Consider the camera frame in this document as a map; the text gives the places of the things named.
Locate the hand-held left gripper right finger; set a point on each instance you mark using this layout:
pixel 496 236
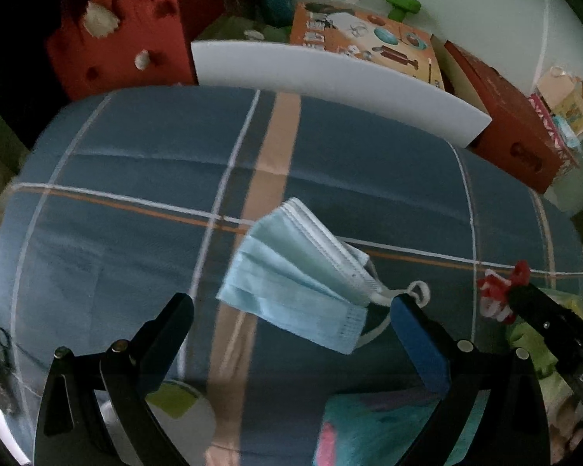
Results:
pixel 418 344

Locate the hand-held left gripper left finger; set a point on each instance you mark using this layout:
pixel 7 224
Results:
pixel 172 323

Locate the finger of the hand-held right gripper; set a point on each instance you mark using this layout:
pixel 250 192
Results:
pixel 549 325

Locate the blue face mask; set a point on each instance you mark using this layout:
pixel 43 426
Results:
pixel 291 272

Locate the large light green tissue pack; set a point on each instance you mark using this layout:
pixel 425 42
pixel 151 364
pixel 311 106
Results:
pixel 529 355

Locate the white bottle with green label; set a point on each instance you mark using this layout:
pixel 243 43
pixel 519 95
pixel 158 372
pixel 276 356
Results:
pixel 175 417

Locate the teal wipes packet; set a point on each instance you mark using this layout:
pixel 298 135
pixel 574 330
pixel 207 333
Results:
pixel 369 427

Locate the blue plaid bed sheet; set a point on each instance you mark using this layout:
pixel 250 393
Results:
pixel 126 228

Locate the red patterned gift box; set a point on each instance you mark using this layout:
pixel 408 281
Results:
pixel 554 136

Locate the light blue wipes pack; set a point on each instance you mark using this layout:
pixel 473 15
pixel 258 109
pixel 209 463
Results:
pixel 567 132

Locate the red cardboard box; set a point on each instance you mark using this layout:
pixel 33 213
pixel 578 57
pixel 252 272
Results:
pixel 500 116

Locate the red felt tote bag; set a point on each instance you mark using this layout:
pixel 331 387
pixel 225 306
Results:
pixel 126 39

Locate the white foam board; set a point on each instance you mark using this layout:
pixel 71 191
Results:
pixel 320 73

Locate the orange toy box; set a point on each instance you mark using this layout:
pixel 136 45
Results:
pixel 369 39

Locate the green plastic toy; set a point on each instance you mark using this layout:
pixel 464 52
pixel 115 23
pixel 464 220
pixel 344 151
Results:
pixel 401 4

